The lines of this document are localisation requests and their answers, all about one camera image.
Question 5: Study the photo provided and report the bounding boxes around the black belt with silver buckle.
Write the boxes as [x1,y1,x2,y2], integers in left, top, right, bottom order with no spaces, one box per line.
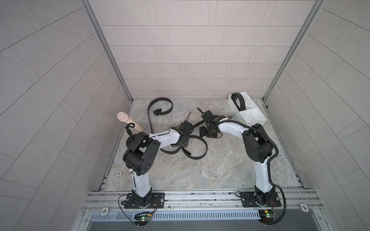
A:
[160,120,208,160]

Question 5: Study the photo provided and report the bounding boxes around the long black belt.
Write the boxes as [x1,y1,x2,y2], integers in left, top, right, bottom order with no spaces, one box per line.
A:
[231,92,246,111]

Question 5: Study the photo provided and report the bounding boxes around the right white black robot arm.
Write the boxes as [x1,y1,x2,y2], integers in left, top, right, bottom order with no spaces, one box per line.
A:
[200,110,278,207]

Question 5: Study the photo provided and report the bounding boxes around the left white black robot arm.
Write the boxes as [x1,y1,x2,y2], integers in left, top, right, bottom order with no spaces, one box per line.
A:
[123,121,194,208]

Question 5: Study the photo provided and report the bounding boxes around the white compartment storage box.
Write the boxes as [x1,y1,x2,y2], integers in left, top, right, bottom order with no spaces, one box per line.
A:
[227,91,267,126]

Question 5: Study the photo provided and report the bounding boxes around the black stand with beige roll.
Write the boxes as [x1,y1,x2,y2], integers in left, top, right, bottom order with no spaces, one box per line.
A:
[117,112,144,147]

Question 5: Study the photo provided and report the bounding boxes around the floor white round sticker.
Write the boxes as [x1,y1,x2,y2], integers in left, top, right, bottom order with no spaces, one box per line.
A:
[115,170,123,178]

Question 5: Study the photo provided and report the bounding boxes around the left green circuit board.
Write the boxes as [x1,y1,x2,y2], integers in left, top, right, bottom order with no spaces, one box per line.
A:
[134,212,153,227]

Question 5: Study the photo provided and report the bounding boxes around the green circuit board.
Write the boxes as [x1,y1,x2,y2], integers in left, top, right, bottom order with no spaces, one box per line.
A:
[258,210,276,224]
[134,212,153,227]

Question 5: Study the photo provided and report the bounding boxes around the right green circuit board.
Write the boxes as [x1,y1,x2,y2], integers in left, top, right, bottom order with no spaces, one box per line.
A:
[258,210,276,224]

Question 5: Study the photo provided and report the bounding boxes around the left white round sticker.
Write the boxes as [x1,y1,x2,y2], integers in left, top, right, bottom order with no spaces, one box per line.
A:
[100,207,109,217]

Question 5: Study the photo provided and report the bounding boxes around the right white round sticker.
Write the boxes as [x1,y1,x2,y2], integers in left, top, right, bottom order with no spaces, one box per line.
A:
[300,203,309,213]

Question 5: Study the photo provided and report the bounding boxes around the aluminium front rail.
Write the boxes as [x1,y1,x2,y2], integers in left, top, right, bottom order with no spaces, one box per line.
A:
[82,188,323,212]

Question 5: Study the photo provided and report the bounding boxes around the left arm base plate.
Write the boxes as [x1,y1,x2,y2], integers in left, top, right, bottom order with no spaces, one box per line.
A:
[120,192,165,209]

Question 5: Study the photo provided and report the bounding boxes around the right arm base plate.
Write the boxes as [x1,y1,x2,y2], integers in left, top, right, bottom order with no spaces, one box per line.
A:
[237,189,281,208]

